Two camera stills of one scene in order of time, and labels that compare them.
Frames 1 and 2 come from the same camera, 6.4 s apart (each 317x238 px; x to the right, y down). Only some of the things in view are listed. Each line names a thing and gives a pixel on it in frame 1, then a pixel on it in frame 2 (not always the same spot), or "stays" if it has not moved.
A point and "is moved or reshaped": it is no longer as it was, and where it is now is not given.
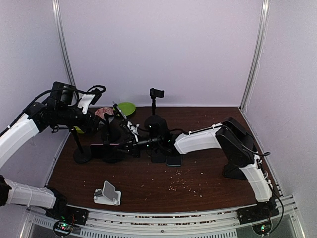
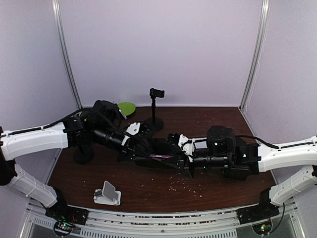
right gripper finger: (125, 144) -> (175, 166)
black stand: (110, 133) is moved or reshaped
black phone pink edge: (96, 150) -> (159, 155)
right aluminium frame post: (259, 49) stays
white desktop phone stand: (108, 195) stays
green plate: (127, 108) stays
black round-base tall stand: (83, 155) stays
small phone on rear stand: (115, 105) stays
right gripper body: (135, 151) -> (187, 169)
